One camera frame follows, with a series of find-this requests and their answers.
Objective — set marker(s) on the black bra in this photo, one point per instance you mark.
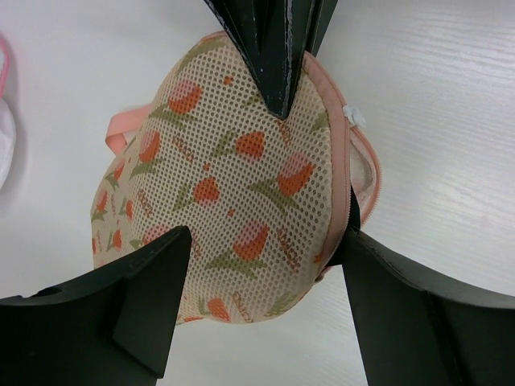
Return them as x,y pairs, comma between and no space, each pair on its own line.
354,220

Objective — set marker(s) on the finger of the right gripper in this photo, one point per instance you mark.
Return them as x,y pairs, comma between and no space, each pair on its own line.
259,30
307,24

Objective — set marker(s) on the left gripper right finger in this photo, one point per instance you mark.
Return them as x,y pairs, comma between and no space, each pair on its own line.
416,326

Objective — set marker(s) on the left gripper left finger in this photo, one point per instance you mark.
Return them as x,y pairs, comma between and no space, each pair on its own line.
111,326

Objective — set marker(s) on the pink floral mesh laundry bag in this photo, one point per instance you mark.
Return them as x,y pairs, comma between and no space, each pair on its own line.
266,200

